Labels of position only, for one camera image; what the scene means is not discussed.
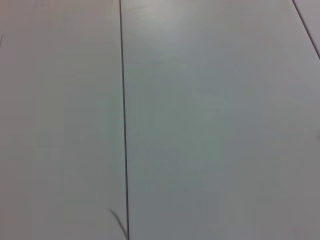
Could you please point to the thin dark thread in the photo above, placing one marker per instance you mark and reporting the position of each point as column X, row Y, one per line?
column 117, row 220

